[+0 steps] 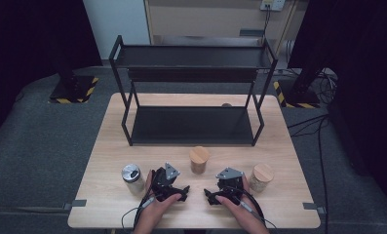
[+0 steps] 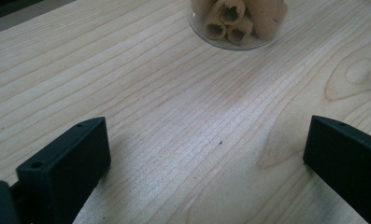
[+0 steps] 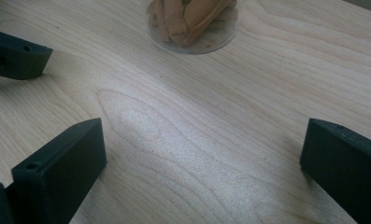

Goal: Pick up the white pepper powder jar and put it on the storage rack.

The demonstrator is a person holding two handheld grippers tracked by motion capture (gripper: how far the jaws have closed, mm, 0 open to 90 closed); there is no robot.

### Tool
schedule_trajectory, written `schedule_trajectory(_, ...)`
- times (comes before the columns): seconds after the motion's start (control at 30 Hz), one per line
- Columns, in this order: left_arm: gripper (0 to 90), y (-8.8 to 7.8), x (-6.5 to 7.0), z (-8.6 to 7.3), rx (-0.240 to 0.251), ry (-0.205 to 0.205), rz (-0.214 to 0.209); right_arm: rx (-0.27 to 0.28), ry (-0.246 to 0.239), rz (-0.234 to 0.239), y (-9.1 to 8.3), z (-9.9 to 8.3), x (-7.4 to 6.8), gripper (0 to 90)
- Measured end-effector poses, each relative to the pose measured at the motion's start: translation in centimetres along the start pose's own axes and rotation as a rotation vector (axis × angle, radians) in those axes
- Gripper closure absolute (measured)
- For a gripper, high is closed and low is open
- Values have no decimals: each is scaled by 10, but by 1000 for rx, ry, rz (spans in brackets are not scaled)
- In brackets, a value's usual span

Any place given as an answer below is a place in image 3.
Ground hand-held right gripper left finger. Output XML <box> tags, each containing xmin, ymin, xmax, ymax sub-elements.
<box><xmin>10</xmin><ymin>118</ymin><xmax>107</xmax><ymax>224</ymax></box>

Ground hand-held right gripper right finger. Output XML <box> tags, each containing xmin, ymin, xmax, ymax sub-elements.
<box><xmin>299</xmin><ymin>118</ymin><xmax>371</xmax><ymax>224</ymax></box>

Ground glass jar of cinnamon sticks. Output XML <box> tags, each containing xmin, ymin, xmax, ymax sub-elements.
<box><xmin>146</xmin><ymin>0</ymin><xmax>239</xmax><ymax>56</ymax></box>

